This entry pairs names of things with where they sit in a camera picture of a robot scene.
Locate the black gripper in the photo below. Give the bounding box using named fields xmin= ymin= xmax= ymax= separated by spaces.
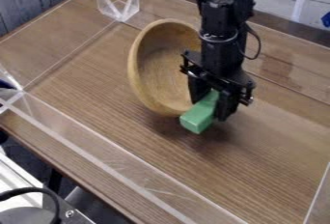
xmin=180 ymin=35 xmax=255 ymax=122

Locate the green rectangular block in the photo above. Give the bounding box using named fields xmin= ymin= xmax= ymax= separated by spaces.
xmin=179 ymin=91 xmax=219 ymax=134

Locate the brown wooden bowl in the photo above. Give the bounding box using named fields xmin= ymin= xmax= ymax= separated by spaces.
xmin=128 ymin=18 xmax=200 ymax=117

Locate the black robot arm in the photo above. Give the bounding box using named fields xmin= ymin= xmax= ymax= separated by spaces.
xmin=180 ymin=0 xmax=255 ymax=121

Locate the clear acrylic front barrier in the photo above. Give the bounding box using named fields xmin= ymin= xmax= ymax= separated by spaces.
xmin=0 ymin=66 xmax=247 ymax=224

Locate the white container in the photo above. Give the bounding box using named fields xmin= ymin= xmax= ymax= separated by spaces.
xmin=291 ymin=0 xmax=330 ymax=31

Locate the clear acrylic corner bracket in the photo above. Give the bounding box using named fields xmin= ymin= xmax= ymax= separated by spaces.
xmin=96 ymin=0 xmax=139 ymax=22

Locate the grey metal bracket with screw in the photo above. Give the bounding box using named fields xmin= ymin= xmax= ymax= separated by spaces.
xmin=41 ymin=186 xmax=94 ymax=224

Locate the black cable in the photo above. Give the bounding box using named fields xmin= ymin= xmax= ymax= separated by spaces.
xmin=0 ymin=186 xmax=61 ymax=224

